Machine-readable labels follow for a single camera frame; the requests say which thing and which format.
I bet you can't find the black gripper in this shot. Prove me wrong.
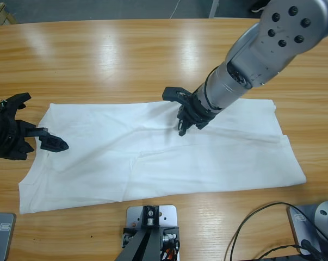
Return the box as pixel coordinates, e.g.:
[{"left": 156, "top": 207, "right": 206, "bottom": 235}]
[
  {"left": 162, "top": 86, "right": 222, "bottom": 137},
  {"left": 0, "top": 92, "right": 70, "bottom": 161}
]

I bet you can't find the white T-shirt with black logo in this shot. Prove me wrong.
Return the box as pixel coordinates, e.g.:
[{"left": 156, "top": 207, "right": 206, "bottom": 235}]
[{"left": 18, "top": 99, "right": 308, "bottom": 215}]

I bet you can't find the white table leg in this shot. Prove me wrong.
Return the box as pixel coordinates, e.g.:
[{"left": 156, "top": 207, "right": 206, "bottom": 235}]
[{"left": 208, "top": 0, "right": 219, "bottom": 18}]

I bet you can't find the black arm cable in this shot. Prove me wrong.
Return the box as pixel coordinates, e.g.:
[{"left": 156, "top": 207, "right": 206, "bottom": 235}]
[{"left": 203, "top": 66, "right": 221, "bottom": 111}]

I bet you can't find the white floor cable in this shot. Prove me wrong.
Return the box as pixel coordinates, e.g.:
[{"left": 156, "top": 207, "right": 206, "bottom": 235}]
[{"left": 170, "top": 0, "right": 181, "bottom": 20}]

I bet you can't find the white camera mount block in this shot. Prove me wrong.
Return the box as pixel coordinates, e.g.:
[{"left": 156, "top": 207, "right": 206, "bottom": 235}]
[{"left": 121, "top": 205, "right": 181, "bottom": 261}]

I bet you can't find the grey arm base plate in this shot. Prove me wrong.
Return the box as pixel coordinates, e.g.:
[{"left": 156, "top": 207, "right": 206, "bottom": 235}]
[
  {"left": 0, "top": 212, "right": 17, "bottom": 261},
  {"left": 286, "top": 200, "right": 328, "bottom": 256}
]

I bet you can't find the black cable on table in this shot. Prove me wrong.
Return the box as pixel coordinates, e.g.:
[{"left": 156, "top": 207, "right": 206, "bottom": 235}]
[{"left": 225, "top": 201, "right": 328, "bottom": 261}]

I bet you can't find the orange and black cable bundle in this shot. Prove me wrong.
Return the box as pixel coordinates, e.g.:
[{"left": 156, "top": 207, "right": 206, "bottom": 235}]
[{"left": 160, "top": 240, "right": 181, "bottom": 261}]

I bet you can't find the thin twisted black cable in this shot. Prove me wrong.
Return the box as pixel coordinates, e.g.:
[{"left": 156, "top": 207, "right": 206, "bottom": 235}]
[{"left": 255, "top": 244, "right": 306, "bottom": 259}]

